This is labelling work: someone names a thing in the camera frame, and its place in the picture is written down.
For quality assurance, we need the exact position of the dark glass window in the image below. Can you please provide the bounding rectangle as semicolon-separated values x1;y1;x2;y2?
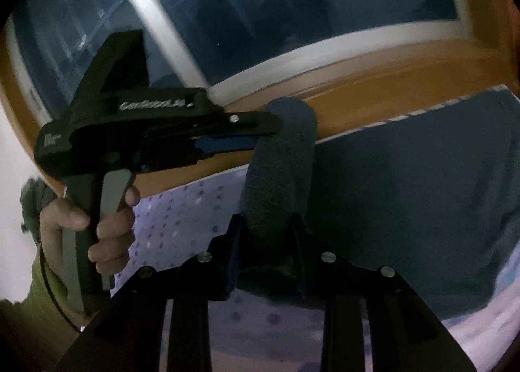
8;0;477;130

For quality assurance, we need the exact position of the purple dotted blanket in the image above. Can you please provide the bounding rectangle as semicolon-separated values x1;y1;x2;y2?
110;85;520;372

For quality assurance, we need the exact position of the wooden window frame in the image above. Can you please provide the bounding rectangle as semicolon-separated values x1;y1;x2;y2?
0;0;520;198

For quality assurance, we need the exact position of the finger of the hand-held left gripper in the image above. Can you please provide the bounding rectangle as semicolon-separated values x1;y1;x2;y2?
194;111;284;138
194;136;260;158

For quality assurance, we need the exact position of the dark shaggy bundle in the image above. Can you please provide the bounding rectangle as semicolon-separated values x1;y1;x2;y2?
19;177;58;245

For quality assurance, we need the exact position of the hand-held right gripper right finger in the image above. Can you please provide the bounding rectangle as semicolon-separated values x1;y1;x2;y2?
290;213;478;372

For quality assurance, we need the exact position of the black cable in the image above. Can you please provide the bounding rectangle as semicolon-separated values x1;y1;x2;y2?
40;246;84;334

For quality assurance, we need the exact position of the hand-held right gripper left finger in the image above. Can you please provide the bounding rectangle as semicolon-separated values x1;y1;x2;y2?
55;213;244;372

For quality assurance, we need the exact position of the blue-grey garment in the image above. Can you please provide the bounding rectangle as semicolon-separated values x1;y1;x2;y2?
238;90;520;322

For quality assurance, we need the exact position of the person's left hand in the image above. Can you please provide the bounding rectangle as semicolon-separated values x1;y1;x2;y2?
38;186;141;276

